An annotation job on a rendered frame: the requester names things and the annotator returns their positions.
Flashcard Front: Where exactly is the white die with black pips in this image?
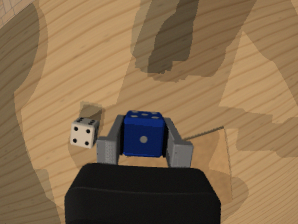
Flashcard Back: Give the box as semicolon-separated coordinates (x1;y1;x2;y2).
70;117;99;149

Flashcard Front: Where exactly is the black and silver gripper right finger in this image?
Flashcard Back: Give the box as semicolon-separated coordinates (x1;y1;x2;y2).
162;117;194;168

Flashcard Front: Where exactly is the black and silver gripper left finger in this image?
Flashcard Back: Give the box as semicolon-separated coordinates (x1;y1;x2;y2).
96;115;126;165

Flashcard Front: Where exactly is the blue die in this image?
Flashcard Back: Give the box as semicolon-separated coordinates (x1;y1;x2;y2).
123;110;165;158

